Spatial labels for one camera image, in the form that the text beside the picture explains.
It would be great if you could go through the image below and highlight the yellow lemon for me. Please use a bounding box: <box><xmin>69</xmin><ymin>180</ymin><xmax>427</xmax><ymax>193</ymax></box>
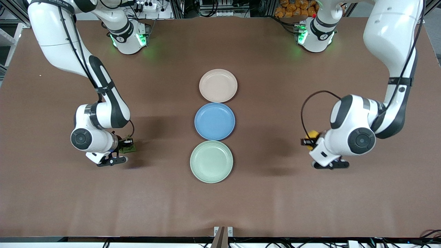
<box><xmin>306</xmin><ymin>130</ymin><xmax>320</xmax><ymax>151</ymax></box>

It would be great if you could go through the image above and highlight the pale green round plate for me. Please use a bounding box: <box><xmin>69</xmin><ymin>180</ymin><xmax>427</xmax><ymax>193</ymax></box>
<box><xmin>190</xmin><ymin>140</ymin><xmax>234</xmax><ymax>184</ymax></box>

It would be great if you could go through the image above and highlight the blue round plate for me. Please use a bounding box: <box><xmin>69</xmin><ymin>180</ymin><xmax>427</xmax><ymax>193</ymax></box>
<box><xmin>194</xmin><ymin>102</ymin><xmax>236</xmax><ymax>141</ymax></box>

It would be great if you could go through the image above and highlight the beige round plate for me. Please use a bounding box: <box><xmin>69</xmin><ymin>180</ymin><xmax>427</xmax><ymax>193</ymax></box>
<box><xmin>199</xmin><ymin>69</ymin><xmax>238</xmax><ymax>103</ymax></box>

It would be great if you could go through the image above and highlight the bag of orange items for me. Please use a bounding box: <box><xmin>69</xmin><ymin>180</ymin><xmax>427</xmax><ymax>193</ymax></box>
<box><xmin>274</xmin><ymin>0</ymin><xmax>318</xmax><ymax>18</ymax></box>

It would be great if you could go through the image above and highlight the white power strip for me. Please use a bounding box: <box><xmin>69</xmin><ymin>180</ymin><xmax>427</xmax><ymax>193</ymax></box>
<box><xmin>135</xmin><ymin>1</ymin><xmax>158</xmax><ymax>11</ymax></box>

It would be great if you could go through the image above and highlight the metal table edge bracket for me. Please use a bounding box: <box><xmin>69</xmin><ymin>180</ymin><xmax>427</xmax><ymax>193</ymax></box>
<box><xmin>211</xmin><ymin>226</ymin><xmax>234</xmax><ymax>248</ymax></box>

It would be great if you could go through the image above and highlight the aluminium frame profile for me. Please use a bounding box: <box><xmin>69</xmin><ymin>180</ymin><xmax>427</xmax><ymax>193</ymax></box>
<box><xmin>422</xmin><ymin>0</ymin><xmax>441</xmax><ymax>18</ymax></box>
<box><xmin>0</xmin><ymin>0</ymin><xmax>31</xmax><ymax>80</ymax></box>

